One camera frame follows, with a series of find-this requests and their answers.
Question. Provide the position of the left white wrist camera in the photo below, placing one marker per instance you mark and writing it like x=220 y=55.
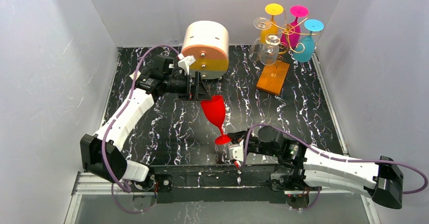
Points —
x=184 y=63

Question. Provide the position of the round pastel drawer cabinet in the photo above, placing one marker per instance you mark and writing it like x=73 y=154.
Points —
x=208 y=43

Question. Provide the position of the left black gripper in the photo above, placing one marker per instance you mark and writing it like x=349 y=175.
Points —
x=194 y=87

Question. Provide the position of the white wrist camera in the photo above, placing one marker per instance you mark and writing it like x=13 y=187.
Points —
x=184 y=63
x=236 y=153

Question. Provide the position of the magenta wine glass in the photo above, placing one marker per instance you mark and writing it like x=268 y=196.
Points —
x=293 y=30

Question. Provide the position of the wooden rack base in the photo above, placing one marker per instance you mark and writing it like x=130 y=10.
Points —
x=272 y=78

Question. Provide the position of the gold wire glass rack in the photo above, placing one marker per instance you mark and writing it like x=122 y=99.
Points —
x=303 y=31

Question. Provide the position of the clear wine glass rear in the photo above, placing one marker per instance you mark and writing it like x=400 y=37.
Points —
x=262 y=24

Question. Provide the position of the red wine glass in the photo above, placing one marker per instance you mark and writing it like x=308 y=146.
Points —
x=215 y=112

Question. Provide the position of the white red small box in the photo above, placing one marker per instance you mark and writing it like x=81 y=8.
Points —
x=136 y=75

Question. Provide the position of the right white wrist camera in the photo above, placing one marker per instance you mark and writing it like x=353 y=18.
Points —
x=236 y=153

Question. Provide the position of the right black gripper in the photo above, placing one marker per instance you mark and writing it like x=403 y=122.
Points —
x=244 y=141

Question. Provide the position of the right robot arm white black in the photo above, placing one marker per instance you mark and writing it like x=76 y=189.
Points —
x=311 y=168

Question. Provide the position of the blue wine glass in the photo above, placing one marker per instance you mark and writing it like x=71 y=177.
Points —
x=306 y=45

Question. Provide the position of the black front mounting rail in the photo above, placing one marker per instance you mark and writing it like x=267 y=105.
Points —
x=218 y=182

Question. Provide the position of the clear wine glass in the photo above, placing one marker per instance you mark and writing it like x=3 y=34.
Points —
x=269 y=50
x=262 y=24

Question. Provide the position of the clear wine glass front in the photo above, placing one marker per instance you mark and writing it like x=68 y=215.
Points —
x=269 y=50

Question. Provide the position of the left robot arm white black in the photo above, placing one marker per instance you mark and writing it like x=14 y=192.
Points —
x=101 y=151

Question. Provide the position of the yellow wine glass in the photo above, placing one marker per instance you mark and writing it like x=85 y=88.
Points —
x=272 y=10

